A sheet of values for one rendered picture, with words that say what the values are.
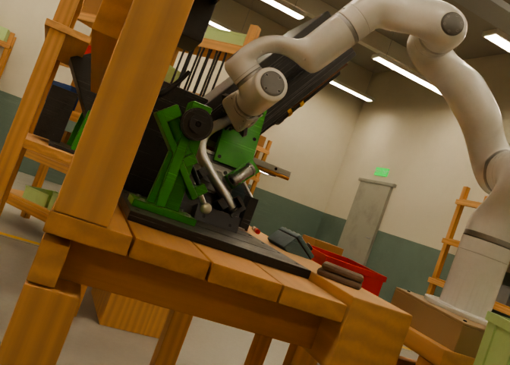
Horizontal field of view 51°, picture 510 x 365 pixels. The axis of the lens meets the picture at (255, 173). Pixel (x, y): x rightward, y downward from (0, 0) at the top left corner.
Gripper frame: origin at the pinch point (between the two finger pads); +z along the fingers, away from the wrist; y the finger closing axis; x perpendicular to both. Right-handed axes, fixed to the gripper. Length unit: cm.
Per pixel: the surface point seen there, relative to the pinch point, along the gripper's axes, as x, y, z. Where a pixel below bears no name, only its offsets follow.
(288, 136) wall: -506, 14, 863
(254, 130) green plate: -7.4, -5.8, 2.8
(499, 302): -380, -292, 364
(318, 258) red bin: -11, -50, 11
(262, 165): -10.4, -16.1, 15.1
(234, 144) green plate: 0.5, -6.9, 2.8
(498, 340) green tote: 1, -63, -64
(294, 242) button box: 1.3, -39.2, -5.8
